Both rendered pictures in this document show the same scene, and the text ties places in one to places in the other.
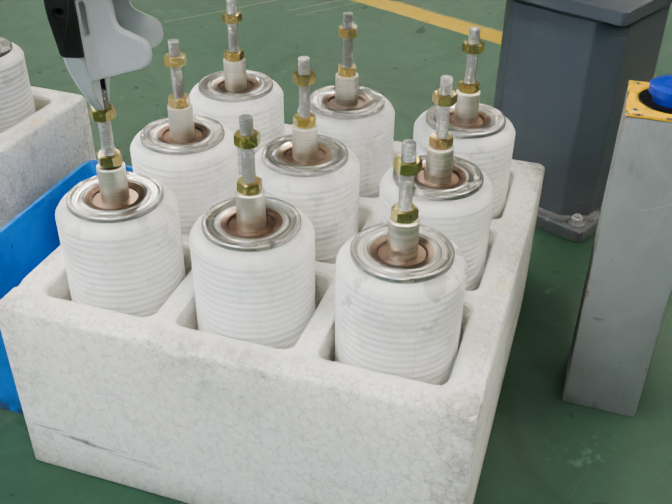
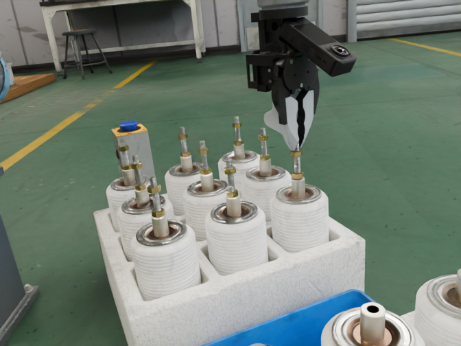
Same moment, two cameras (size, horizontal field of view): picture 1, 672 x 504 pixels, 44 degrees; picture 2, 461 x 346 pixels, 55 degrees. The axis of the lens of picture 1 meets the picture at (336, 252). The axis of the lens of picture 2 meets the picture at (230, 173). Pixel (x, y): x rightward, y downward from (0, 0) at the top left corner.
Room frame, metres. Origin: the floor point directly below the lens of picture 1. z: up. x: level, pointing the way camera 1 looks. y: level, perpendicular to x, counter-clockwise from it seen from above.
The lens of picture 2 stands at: (1.09, 0.62, 0.56)
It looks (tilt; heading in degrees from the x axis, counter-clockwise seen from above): 21 degrees down; 231
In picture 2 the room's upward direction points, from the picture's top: 6 degrees counter-clockwise
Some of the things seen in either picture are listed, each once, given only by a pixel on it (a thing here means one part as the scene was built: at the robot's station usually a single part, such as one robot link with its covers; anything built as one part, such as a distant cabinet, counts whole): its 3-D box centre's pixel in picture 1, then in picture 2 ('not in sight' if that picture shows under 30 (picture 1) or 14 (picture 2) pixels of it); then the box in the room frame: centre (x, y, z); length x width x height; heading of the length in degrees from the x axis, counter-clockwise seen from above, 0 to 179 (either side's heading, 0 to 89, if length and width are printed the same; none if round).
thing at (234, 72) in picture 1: (235, 74); (160, 225); (0.80, 0.10, 0.26); 0.02 x 0.02 x 0.03
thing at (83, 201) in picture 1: (115, 197); (298, 194); (0.58, 0.18, 0.25); 0.08 x 0.08 x 0.01
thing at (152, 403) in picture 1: (306, 302); (217, 264); (0.65, 0.03, 0.09); 0.39 x 0.39 x 0.18; 72
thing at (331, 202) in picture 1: (306, 242); (213, 233); (0.65, 0.03, 0.16); 0.10 x 0.10 x 0.18
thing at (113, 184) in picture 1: (113, 183); (298, 187); (0.58, 0.18, 0.26); 0.02 x 0.02 x 0.03
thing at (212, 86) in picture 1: (236, 86); (161, 233); (0.80, 0.10, 0.25); 0.08 x 0.08 x 0.01
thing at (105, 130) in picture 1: (106, 137); (297, 165); (0.58, 0.18, 0.30); 0.01 x 0.01 x 0.08
